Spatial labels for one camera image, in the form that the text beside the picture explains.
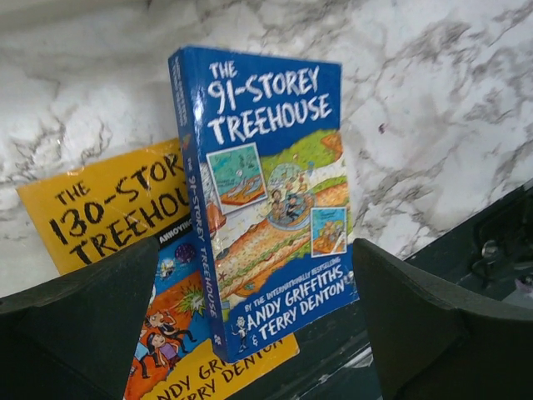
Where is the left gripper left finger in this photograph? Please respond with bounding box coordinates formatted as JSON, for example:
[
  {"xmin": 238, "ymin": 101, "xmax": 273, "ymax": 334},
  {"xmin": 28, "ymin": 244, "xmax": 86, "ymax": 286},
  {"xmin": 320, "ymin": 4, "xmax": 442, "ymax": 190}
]
[{"xmin": 1, "ymin": 237, "xmax": 159, "ymax": 399}]

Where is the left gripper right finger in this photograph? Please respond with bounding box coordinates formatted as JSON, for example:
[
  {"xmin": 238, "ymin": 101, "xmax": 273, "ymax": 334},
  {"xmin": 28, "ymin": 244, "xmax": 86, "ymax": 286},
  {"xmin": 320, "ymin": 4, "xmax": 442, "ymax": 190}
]
[{"xmin": 353, "ymin": 238, "xmax": 532, "ymax": 399}]

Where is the yellow 130-Storey Treehouse book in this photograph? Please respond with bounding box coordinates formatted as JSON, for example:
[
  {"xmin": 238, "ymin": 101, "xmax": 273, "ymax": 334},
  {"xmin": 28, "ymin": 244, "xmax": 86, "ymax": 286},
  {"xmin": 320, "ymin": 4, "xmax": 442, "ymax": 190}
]
[{"xmin": 17, "ymin": 139, "xmax": 299, "ymax": 399}]

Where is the blue 91-Storey Treehouse book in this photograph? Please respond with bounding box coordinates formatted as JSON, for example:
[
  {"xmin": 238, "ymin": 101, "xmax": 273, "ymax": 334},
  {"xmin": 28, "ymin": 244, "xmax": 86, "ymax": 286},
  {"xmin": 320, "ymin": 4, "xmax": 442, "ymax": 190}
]
[{"xmin": 168, "ymin": 46, "xmax": 358, "ymax": 363}]

